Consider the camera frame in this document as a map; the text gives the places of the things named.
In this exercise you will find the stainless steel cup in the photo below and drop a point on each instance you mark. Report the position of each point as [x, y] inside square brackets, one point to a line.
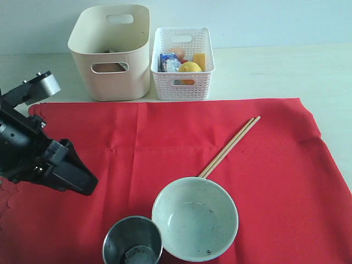
[133, 239]

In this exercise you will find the cream plastic bin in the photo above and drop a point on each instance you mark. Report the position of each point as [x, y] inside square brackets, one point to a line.
[124, 28]

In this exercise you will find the yellow cheese wedge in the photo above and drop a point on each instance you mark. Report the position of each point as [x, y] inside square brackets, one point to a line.
[200, 60]

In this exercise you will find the yellow lemon with sticker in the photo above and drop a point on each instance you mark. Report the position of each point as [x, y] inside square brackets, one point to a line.
[188, 67]

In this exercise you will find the left wooden chopstick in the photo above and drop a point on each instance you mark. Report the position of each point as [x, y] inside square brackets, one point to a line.
[204, 173]

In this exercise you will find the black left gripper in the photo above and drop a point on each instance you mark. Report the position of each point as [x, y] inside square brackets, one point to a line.
[27, 154]

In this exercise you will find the blue white milk carton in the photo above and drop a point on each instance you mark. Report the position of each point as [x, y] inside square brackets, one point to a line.
[169, 62]

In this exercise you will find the pale green bowl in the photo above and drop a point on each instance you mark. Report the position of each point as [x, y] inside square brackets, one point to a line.
[197, 218]

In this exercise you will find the wooden chopstick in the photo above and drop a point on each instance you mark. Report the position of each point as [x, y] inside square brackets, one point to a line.
[204, 173]
[256, 119]

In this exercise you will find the white perforated plastic basket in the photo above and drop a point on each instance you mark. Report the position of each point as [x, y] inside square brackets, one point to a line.
[177, 86]

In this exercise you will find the red scalloped cloth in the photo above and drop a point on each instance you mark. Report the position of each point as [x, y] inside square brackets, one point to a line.
[294, 205]

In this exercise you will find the right wooden chopstick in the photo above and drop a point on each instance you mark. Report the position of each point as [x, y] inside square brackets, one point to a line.
[256, 119]

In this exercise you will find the brown egg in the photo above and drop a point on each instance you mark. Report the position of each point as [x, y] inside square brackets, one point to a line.
[179, 52]

